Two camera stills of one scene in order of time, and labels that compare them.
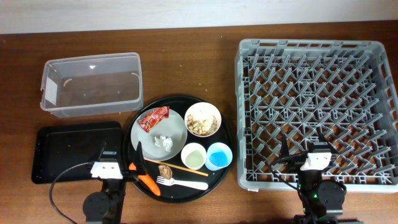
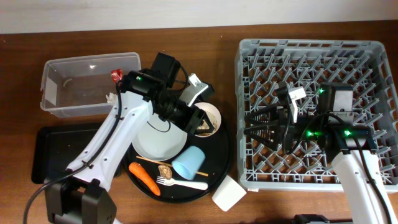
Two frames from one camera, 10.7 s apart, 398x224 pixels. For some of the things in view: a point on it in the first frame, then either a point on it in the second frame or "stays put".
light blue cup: x=219 y=156 to x=189 y=162
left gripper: x=132 y=175 to x=194 y=119
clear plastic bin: x=92 y=85 stays put
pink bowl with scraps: x=203 y=119 stays put
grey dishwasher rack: x=345 y=91 stays put
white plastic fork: x=183 y=183 stays put
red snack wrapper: x=150 y=120 to x=116 y=74
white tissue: x=166 y=142 to x=112 y=98
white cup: x=193 y=155 to x=229 y=194
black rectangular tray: x=57 y=147 stays put
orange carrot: x=147 y=180 stays put
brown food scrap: x=165 y=172 stays put
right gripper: x=285 y=150 to x=283 y=130
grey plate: x=173 y=127 stays put
